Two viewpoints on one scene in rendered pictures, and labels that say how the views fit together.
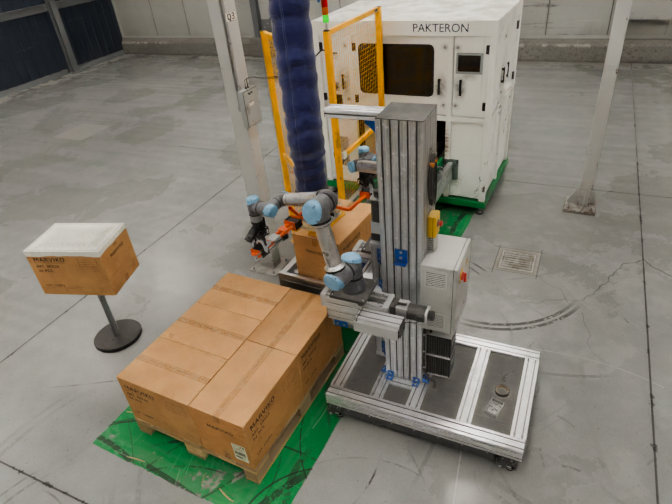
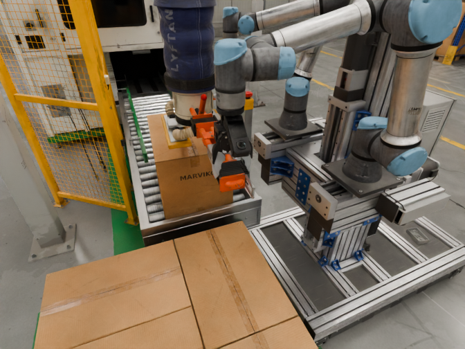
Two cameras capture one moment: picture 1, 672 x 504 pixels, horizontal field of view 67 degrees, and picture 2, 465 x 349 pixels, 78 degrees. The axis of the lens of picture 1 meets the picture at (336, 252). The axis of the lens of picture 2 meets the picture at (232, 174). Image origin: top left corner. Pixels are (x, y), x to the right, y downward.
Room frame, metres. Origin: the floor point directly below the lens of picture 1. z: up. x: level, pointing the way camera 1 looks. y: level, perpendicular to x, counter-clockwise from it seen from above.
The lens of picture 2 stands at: (2.19, 0.99, 1.69)
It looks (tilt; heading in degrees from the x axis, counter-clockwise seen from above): 35 degrees down; 309
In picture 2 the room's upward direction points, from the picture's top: straight up
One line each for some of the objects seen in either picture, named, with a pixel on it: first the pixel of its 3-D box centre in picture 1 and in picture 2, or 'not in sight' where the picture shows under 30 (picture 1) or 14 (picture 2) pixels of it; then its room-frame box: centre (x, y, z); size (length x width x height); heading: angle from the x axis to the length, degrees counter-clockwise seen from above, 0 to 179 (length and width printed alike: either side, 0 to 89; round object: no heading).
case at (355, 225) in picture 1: (338, 241); (187, 159); (3.36, -0.02, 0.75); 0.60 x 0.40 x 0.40; 146
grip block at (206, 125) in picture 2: (293, 222); (204, 125); (2.92, 0.26, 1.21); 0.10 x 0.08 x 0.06; 56
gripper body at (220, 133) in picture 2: (259, 228); (229, 126); (2.64, 0.44, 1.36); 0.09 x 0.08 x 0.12; 145
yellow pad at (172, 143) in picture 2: not in sight; (174, 126); (3.18, 0.20, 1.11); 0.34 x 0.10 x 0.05; 146
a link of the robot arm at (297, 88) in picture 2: not in sight; (296, 93); (2.83, -0.32, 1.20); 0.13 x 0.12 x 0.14; 119
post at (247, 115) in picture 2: not in sight; (245, 160); (3.31, -0.57, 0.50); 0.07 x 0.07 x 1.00; 60
